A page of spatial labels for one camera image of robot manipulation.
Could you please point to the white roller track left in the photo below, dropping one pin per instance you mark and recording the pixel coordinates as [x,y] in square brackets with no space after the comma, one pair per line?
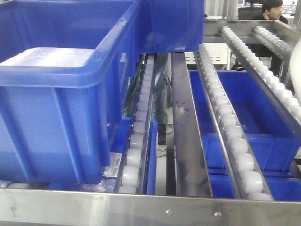
[134,170]

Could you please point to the white plastic bin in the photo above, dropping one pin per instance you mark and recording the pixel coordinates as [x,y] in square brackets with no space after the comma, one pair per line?
[295,70]

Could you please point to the blue crate lower right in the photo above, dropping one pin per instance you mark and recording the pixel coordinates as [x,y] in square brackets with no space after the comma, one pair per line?
[273,144]

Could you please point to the steel front rail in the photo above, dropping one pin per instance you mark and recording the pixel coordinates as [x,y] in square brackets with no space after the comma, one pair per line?
[20,207]

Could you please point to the white roller track middle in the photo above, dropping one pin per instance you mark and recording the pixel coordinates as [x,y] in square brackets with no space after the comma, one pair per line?
[246,176]

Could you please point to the white roller track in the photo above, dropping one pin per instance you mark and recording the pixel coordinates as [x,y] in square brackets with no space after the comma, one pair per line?
[246,176]
[262,73]
[134,170]
[278,46]

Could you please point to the barcode label bag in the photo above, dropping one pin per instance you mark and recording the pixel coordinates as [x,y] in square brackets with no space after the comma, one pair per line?
[112,170]

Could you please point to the seated person dark hair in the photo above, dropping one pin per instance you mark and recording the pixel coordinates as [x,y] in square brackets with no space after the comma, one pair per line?
[272,10]

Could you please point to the white roller track far right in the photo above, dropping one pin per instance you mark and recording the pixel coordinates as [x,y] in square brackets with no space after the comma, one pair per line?
[278,46]

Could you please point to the blue crate upper middle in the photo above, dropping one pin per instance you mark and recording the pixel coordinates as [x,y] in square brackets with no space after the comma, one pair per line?
[170,25]

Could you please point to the large blue crate front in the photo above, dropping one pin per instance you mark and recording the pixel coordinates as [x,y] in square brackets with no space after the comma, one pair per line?
[56,123]

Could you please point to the steel divider rail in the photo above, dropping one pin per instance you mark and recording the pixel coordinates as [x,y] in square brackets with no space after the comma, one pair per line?
[191,170]

